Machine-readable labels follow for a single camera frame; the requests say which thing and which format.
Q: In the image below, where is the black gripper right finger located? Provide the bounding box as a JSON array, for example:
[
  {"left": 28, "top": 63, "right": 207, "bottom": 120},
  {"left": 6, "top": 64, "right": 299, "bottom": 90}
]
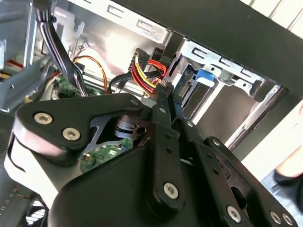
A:
[{"left": 166, "top": 82, "right": 299, "bottom": 227}]

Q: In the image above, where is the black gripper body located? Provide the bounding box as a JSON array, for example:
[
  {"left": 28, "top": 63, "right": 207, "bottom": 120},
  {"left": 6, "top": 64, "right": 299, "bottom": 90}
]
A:
[{"left": 47, "top": 115, "right": 222, "bottom": 227}]

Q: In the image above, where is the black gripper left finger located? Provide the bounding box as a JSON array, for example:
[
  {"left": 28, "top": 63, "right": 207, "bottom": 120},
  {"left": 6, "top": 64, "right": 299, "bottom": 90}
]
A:
[{"left": 3, "top": 84, "right": 188, "bottom": 213}]

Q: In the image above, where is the black data wire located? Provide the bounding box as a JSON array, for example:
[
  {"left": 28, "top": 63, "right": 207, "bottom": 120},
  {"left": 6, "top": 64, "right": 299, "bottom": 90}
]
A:
[{"left": 107, "top": 72, "right": 162, "bottom": 96}]

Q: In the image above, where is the red yellow power wire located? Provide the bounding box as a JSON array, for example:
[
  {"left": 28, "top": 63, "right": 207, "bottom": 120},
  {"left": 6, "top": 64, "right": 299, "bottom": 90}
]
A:
[{"left": 127, "top": 47, "right": 175, "bottom": 98}]

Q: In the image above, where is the hard disk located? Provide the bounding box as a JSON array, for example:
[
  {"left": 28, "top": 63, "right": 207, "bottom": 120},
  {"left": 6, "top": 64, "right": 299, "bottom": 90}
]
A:
[{"left": 174, "top": 62, "right": 217, "bottom": 102}]

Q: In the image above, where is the person's hand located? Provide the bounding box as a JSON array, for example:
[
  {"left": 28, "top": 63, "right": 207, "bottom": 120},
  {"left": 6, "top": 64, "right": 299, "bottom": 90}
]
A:
[{"left": 276, "top": 118, "right": 303, "bottom": 178}]

